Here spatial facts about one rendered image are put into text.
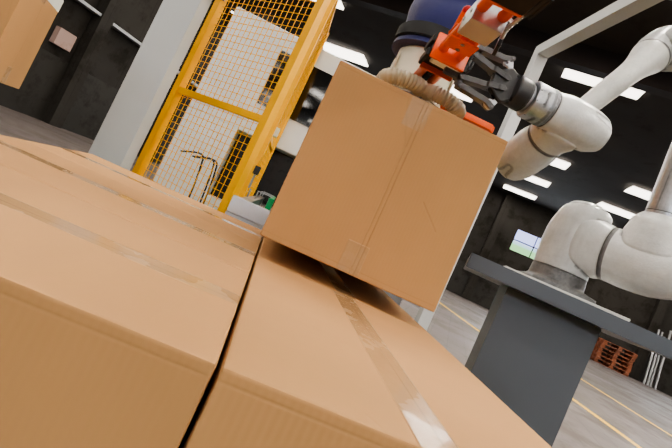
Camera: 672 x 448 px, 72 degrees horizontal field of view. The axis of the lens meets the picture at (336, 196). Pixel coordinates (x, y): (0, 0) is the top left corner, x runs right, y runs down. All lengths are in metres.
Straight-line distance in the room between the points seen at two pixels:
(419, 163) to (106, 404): 0.76
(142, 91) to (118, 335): 2.10
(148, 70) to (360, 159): 1.64
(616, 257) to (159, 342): 1.23
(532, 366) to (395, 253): 0.59
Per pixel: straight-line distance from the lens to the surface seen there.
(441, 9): 1.32
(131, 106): 2.43
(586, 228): 1.46
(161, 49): 2.46
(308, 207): 0.95
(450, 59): 1.07
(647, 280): 1.42
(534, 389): 1.42
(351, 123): 0.97
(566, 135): 1.16
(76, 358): 0.40
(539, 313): 1.40
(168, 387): 0.39
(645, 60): 1.51
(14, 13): 1.91
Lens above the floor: 0.68
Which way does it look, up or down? 3 degrees up
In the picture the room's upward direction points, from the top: 25 degrees clockwise
